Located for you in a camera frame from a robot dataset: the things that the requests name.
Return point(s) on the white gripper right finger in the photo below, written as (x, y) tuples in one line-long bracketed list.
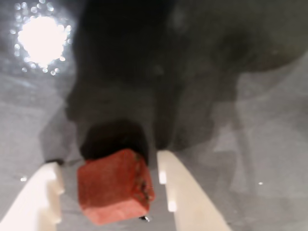
[(190, 204)]

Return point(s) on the black table mat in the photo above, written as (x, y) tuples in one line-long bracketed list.
[(240, 144)]

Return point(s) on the red cube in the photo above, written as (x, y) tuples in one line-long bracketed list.
[(108, 187)]

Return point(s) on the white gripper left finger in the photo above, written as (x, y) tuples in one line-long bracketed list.
[(31, 204)]

